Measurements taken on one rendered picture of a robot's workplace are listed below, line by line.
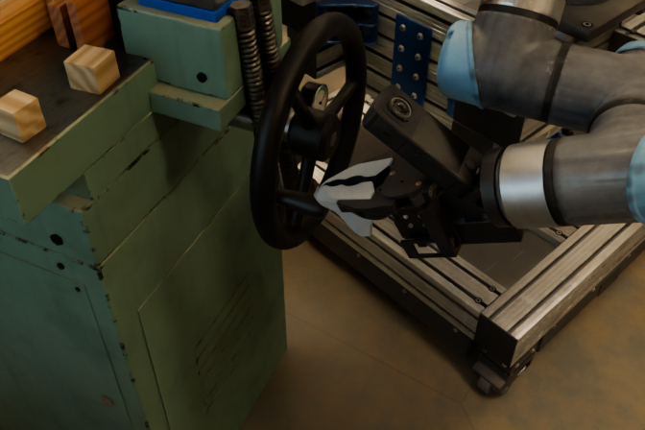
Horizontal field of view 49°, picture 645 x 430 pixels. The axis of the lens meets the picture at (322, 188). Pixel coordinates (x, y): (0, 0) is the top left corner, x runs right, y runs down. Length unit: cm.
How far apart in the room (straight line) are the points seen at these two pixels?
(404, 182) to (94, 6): 41
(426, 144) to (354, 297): 112
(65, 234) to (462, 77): 47
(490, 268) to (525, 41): 93
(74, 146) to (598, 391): 125
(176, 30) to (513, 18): 35
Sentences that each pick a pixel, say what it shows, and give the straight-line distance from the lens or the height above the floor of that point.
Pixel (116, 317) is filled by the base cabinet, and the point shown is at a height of 62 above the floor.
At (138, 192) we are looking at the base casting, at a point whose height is 75.
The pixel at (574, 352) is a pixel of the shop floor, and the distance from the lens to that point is 172.
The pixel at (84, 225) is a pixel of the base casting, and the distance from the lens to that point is 82.
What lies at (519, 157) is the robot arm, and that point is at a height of 95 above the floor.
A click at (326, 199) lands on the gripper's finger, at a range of 71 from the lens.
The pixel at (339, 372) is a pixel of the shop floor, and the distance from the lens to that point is 159.
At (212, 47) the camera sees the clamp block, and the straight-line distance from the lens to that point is 78.
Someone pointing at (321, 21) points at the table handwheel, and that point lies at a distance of 78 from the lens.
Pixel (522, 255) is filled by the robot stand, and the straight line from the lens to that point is 158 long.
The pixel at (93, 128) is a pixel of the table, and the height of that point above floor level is 88.
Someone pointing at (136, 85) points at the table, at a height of 89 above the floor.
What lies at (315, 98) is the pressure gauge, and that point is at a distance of 114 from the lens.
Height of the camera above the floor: 132
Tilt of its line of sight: 41 degrees down
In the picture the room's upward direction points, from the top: straight up
